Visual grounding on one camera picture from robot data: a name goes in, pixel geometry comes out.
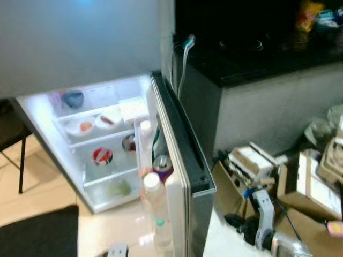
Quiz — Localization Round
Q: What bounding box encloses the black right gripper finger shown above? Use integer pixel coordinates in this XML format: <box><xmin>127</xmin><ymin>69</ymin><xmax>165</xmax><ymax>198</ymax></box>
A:
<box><xmin>223</xmin><ymin>213</ymin><xmax>248</xmax><ymax>230</ymax></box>

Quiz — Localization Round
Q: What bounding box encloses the silver fridge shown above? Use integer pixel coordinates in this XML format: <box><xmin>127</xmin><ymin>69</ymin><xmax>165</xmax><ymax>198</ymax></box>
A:
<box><xmin>0</xmin><ymin>0</ymin><xmax>176</xmax><ymax>215</ymax></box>

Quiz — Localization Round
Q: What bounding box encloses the small open cardboard box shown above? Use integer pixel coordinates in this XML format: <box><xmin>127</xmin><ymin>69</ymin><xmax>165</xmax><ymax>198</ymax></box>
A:
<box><xmin>212</xmin><ymin>142</ymin><xmax>290</xmax><ymax>220</ymax></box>

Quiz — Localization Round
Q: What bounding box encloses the large open cardboard box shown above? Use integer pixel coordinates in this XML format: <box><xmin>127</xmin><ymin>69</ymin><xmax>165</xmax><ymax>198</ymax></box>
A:
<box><xmin>268</xmin><ymin>151</ymin><xmax>343</xmax><ymax>257</ymax></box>

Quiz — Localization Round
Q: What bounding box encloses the clear water bottle teal cap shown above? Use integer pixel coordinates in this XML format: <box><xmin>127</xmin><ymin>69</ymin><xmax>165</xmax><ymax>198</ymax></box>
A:
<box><xmin>154</xmin><ymin>218</ymin><xmax>173</xmax><ymax>252</ymax></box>

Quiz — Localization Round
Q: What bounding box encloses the clear bottle white cap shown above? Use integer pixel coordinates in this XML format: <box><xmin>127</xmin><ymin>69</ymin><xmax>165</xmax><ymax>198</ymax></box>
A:
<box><xmin>141</xmin><ymin>172</ymin><xmax>171</xmax><ymax>248</ymax></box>
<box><xmin>138</xmin><ymin>119</ymin><xmax>153</xmax><ymax>161</ymax></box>

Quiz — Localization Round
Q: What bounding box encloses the purple drink can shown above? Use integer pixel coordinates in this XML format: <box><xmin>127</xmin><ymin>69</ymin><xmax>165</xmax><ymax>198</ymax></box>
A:
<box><xmin>153</xmin><ymin>155</ymin><xmax>174</xmax><ymax>183</ymax></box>

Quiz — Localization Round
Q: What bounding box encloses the flattened cardboard stack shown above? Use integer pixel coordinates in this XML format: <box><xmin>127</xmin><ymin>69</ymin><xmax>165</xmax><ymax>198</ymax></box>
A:
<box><xmin>316</xmin><ymin>137</ymin><xmax>343</xmax><ymax>185</ymax></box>

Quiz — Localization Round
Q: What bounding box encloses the clear door shelf with groceries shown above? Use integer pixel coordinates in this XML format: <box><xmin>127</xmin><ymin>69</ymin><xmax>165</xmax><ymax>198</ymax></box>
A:
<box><xmin>134</xmin><ymin>117</ymin><xmax>176</xmax><ymax>185</ymax></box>

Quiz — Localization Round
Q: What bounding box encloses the pale green food item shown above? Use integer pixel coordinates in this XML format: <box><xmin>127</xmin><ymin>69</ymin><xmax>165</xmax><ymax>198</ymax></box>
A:
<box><xmin>109</xmin><ymin>179</ymin><xmax>132</xmax><ymax>198</ymax></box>

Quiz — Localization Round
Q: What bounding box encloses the grey green bag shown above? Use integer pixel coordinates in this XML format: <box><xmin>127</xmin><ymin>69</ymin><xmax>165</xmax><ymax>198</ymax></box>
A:
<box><xmin>303</xmin><ymin>104</ymin><xmax>343</xmax><ymax>152</ymax></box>

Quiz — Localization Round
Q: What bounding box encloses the steel bowl with red food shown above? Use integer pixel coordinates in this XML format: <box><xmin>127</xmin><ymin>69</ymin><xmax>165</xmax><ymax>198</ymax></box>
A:
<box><xmin>121</xmin><ymin>134</ymin><xmax>137</xmax><ymax>154</ymax></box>

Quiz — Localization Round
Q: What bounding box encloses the red round container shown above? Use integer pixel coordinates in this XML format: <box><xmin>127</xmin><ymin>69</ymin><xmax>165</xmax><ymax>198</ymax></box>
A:
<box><xmin>92</xmin><ymin>147</ymin><xmax>114</xmax><ymax>166</ymax></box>

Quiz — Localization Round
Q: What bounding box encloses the white lidded container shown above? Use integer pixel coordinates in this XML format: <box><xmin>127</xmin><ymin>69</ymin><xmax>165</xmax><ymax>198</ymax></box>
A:
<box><xmin>119</xmin><ymin>98</ymin><xmax>149</xmax><ymax>123</ymax></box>

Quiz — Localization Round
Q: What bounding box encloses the white bowl with orange food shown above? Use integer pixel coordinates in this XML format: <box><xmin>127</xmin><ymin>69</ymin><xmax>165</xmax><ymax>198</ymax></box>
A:
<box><xmin>66</xmin><ymin>118</ymin><xmax>96</xmax><ymax>137</ymax></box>

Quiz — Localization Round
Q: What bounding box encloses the black floor mat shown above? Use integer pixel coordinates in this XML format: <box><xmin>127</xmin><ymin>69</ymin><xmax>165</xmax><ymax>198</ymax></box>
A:
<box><xmin>0</xmin><ymin>205</ymin><xmax>80</xmax><ymax>257</ymax></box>

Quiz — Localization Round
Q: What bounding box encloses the dark blue bowl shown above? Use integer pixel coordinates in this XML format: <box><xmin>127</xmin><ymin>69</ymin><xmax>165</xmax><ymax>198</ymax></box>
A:
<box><xmin>61</xmin><ymin>90</ymin><xmax>85</xmax><ymax>110</ymax></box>

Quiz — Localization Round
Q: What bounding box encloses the orange snack bag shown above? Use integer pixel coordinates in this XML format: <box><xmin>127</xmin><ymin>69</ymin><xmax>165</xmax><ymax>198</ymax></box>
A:
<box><xmin>295</xmin><ymin>0</ymin><xmax>325</xmax><ymax>34</ymax></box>

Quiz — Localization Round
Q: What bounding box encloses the blue white packet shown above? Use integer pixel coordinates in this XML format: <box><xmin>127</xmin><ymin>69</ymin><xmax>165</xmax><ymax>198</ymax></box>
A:
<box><xmin>316</xmin><ymin>6</ymin><xmax>343</xmax><ymax>31</ymax></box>

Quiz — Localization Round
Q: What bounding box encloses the black tripod stand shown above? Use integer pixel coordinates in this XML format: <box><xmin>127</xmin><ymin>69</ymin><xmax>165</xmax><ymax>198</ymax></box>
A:
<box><xmin>0</xmin><ymin>104</ymin><xmax>32</xmax><ymax>194</ymax></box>

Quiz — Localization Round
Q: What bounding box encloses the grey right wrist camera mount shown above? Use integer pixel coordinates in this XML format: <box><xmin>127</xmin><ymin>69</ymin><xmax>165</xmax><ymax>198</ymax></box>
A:
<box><xmin>251</xmin><ymin>188</ymin><xmax>277</xmax><ymax>251</ymax></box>

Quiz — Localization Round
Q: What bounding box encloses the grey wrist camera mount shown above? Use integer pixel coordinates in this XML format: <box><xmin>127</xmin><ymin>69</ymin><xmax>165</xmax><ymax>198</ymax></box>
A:
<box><xmin>107</xmin><ymin>244</ymin><xmax>130</xmax><ymax>257</ymax></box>
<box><xmin>251</xmin><ymin>188</ymin><xmax>277</xmax><ymax>251</ymax></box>

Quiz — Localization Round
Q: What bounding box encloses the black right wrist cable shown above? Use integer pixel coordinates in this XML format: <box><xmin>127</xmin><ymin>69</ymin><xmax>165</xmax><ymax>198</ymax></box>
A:
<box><xmin>271</xmin><ymin>195</ymin><xmax>303</xmax><ymax>244</ymax></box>

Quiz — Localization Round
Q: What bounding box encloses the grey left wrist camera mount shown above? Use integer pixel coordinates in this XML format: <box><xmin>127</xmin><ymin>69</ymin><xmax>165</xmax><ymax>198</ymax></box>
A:
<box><xmin>107</xmin><ymin>244</ymin><xmax>130</xmax><ymax>257</ymax></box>

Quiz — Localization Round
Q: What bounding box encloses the white teal cable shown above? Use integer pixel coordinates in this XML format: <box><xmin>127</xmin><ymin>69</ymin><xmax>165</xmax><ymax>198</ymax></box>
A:
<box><xmin>176</xmin><ymin>34</ymin><xmax>196</xmax><ymax>101</ymax></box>

